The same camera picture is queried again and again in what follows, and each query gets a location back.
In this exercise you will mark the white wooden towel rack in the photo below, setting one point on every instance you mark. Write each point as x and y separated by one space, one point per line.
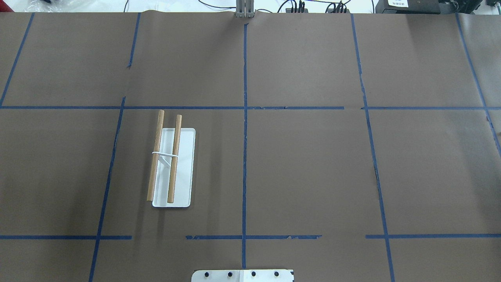
172 168

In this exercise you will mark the brown paper table cover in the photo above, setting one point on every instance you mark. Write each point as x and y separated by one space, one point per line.
351 148

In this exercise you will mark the black usb hub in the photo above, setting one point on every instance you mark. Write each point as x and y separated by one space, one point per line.
298 10

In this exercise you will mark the black computer box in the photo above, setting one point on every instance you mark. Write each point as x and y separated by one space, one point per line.
420 6

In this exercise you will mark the aluminium frame post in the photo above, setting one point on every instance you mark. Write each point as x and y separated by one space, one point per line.
245 9

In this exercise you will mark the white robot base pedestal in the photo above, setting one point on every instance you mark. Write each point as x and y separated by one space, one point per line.
244 275

